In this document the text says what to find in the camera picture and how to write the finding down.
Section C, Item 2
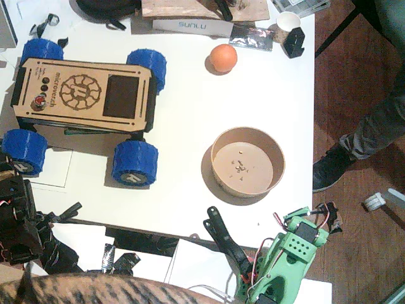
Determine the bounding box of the white paper sheet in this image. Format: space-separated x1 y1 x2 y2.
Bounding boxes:
31 147 75 193

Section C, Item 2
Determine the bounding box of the blue ribbed rover wheel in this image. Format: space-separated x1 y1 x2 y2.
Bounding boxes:
1 129 49 177
126 48 168 95
112 140 159 188
20 38 65 63

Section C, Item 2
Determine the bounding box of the brown paper bowl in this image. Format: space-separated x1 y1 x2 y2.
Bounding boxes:
210 126 287 199

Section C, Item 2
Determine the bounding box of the black fabric bag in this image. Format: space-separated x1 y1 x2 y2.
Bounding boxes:
39 220 82 275

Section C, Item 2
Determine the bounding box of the black flat panel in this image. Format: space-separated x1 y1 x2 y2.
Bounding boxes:
104 226 180 258

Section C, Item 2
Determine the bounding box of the black crumpled packet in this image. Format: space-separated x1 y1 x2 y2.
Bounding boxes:
112 252 142 276

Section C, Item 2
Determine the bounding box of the silver foil packet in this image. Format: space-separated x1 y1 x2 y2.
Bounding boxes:
101 243 115 275

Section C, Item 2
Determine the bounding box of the brown striped fur fabric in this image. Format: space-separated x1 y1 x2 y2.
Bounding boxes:
0 262 222 304

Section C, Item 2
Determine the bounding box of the black sneaker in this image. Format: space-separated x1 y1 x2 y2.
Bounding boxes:
312 144 357 193

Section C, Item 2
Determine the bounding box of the white chair caster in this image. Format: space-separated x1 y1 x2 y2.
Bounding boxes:
363 192 386 212

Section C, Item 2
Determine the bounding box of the orange fruit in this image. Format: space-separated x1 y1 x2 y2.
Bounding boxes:
209 44 238 74

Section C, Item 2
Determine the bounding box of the pale chair base leg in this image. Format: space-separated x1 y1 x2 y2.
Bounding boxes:
387 187 405 206

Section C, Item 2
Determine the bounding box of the white computer monitor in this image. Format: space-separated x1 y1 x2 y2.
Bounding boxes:
0 4 18 48

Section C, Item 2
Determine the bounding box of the black clamp with clear knob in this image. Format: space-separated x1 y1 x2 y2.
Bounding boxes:
30 13 60 35

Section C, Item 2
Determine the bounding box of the person in black hoodie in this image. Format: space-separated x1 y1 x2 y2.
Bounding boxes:
340 0 405 161

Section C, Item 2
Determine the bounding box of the shiny foil bag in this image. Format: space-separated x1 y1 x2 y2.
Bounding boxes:
228 25 275 52

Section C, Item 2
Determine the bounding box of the white SUNLU box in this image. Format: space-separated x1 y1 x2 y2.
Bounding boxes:
151 18 234 39

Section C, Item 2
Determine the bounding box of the patterned paper cup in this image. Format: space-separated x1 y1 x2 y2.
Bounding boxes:
273 11 301 44

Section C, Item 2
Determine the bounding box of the black round zip case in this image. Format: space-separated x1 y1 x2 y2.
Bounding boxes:
75 0 142 31

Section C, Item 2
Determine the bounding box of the black plastic printed part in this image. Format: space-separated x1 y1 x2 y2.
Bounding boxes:
213 0 234 22

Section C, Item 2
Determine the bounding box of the brown wooden board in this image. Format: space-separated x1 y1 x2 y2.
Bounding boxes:
140 0 271 22

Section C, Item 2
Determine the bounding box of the black metal table leg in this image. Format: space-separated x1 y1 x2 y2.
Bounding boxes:
315 6 361 60

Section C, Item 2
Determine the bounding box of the clear plastic box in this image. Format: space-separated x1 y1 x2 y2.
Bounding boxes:
271 0 332 18

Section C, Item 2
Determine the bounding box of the thin white cable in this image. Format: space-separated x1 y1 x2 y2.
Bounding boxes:
186 284 237 301

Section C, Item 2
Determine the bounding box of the black table clamp handle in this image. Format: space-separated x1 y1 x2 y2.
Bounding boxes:
47 202 83 222

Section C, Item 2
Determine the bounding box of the black clamp with wires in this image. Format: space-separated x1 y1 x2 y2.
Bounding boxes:
316 201 344 235

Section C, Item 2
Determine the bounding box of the black printed bracket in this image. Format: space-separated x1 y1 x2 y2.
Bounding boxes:
282 27 306 60

